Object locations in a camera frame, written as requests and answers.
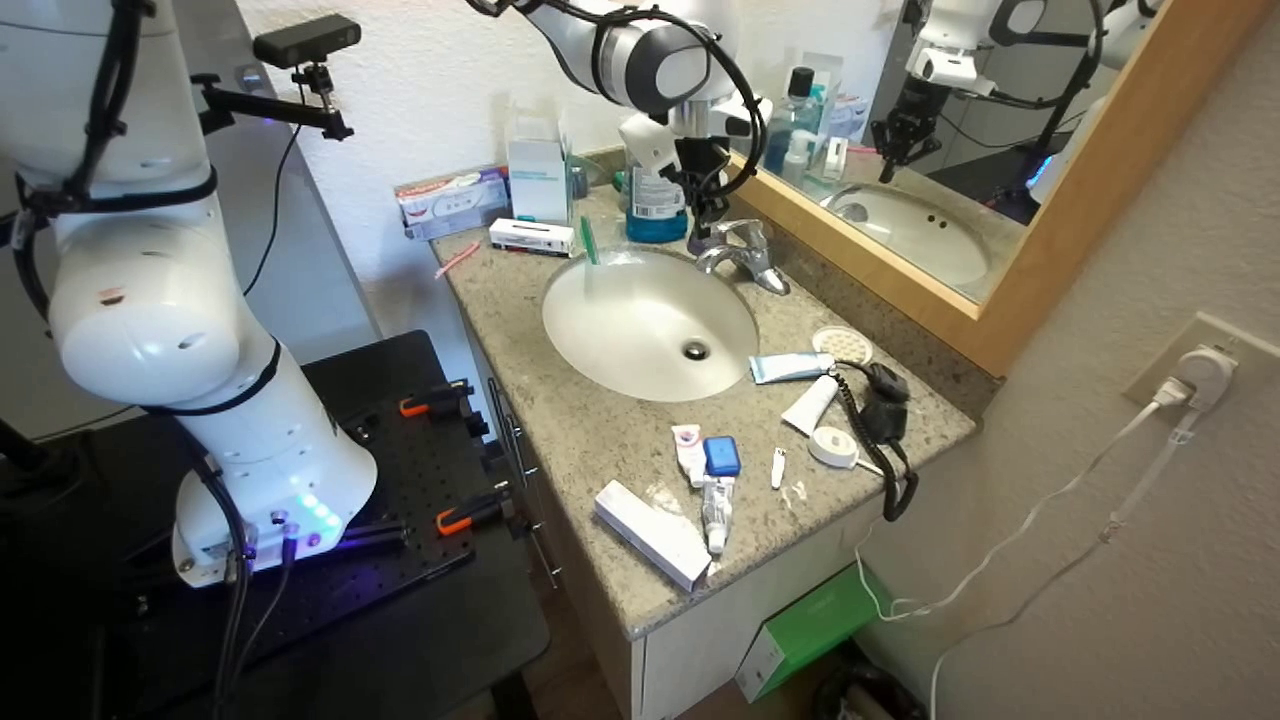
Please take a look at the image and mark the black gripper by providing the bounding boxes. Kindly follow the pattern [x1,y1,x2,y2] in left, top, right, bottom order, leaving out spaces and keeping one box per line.
[665,104,755,228]

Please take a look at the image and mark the chrome tap handle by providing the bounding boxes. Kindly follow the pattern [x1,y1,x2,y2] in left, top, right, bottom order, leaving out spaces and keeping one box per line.
[720,215,779,262]

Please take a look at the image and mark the chrome tap spout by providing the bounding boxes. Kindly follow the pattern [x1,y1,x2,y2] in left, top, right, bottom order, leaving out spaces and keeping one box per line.
[687,228,797,299]

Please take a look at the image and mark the blue mouthwash bottle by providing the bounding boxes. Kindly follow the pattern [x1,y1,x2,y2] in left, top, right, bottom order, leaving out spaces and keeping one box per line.
[621,165,692,246]

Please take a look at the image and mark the white oval sink basin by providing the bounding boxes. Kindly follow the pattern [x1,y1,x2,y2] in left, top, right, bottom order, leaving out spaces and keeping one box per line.
[539,246,764,409]

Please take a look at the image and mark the small white red box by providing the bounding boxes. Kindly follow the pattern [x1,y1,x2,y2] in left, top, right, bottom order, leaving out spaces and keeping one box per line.
[485,215,580,261]

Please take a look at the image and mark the white squeeze tube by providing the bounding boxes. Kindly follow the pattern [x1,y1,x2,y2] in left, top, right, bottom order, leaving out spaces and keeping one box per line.
[748,346,840,389]

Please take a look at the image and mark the round beige soap dish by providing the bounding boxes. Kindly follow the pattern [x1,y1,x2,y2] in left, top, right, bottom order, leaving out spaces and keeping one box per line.
[812,325,876,369]

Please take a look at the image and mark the white flat tube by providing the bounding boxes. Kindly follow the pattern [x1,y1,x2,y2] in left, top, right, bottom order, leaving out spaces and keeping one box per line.
[779,373,843,438]

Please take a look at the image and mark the small white red tube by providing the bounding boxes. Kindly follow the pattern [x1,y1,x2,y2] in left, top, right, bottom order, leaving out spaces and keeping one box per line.
[669,419,709,489]

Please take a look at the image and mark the pink toothbrush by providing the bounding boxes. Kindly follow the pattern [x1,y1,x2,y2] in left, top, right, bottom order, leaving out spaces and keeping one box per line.
[434,238,489,282]

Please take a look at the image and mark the toothpaste carton box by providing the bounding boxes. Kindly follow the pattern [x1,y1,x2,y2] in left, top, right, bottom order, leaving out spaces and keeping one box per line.
[392,165,512,242]

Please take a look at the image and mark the round white floss case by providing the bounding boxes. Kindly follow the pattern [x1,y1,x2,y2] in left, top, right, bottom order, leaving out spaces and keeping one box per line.
[809,425,867,472]

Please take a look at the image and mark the white toothpaste tube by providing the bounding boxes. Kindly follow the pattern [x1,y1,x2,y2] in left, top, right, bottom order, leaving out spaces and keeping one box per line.
[698,472,742,558]

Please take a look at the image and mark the long white box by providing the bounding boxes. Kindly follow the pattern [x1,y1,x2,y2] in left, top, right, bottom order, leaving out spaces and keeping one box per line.
[589,476,718,596]

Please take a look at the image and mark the orange black clamp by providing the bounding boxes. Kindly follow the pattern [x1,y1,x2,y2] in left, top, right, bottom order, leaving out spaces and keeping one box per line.
[395,379,494,438]
[434,478,527,542]

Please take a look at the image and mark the wooden framed mirror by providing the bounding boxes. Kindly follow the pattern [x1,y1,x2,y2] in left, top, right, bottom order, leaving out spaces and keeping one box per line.
[657,0,1280,379]

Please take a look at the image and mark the green cardboard box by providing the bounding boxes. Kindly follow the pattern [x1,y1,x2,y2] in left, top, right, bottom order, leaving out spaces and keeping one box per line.
[732,558,896,709]

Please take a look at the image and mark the white vanity cabinet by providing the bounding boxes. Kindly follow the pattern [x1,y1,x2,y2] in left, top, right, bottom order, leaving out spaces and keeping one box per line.
[455,295,887,720]

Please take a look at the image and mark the black robot table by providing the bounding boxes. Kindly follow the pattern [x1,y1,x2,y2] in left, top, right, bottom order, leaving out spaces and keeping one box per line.
[0,328,558,720]

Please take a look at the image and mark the white plug adapter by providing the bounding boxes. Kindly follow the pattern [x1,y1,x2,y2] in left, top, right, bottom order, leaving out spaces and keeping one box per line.
[1154,345,1246,416]

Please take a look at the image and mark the black corded appliance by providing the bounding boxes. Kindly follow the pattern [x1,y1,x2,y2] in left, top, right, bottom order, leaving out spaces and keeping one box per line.
[834,354,924,525]

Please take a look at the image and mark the black camera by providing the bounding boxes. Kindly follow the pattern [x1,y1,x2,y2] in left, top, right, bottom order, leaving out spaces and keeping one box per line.
[248,10,365,68]

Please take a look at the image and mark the black camera cable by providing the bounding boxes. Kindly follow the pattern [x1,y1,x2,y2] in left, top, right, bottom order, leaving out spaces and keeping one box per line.
[245,125,304,293]

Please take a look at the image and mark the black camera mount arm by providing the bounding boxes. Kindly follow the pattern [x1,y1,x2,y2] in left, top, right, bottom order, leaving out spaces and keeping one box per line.
[193,55,361,144]

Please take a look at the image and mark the white power cable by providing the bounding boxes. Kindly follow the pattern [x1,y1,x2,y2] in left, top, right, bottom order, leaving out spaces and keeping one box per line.
[924,412,1204,720]
[851,393,1186,629]

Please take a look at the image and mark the beige wall outlet plate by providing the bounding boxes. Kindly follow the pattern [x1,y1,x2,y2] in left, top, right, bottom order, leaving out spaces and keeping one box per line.
[1124,310,1280,432]

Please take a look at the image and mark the grey robot base cables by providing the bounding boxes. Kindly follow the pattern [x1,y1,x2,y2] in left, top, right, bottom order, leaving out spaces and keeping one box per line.
[209,526,304,720]

